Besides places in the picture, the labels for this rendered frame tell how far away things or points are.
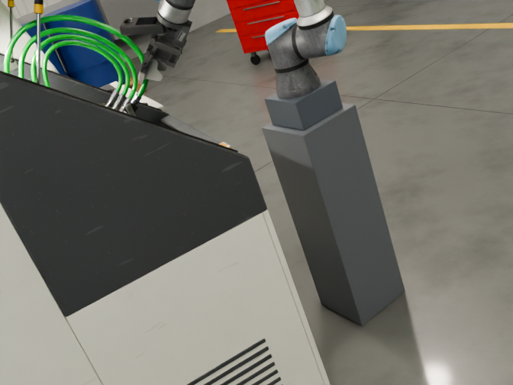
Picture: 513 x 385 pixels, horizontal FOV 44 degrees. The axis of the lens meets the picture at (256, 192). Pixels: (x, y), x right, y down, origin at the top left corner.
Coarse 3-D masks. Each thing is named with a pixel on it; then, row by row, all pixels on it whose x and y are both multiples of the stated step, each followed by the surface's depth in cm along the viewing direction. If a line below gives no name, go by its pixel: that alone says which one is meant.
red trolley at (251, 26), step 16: (240, 0) 588; (256, 0) 580; (272, 0) 573; (288, 0) 565; (240, 16) 596; (256, 16) 588; (272, 16) 582; (288, 16) 574; (240, 32) 606; (256, 32) 598; (256, 48) 608; (256, 64) 622
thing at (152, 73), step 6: (150, 60) 161; (156, 60) 161; (150, 66) 162; (156, 66) 162; (150, 72) 163; (156, 72) 163; (138, 78) 166; (144, 78) 164; (150, 78) 165; (156, 78) 164; (162, 78) 164
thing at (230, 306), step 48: (240, 240) 170; (144, 288) 162; (192, 288) 168; (240, 288) 174; (288, 288) 181; (96, 336) 160; (144, 336) 165; (192, 336) 172; (240, 336) 178; (288, 336) 186; (144, 384) 169; (192, 384) 176; (240, 384) 183; (288, 384) 190
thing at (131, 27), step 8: (128, 24) 156; (136, 24) 156; (144, 24) 155; (152, 24) 155; (160, 24) 154; (128, 32) 157; (136, 32) 157; (144, 32) 156; (152, 32) 156; (160, 32) 156
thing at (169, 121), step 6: (162, 120) 218; (168, 120) 216; (174, 120) 213; (168, 126) 211; (174, 126) 207; (180, 126) 205; (186, 126) 203; (186, 132) 198; (192, 132) 196; (198, 132) 194; (204, 138) 188; (210, 138) 186
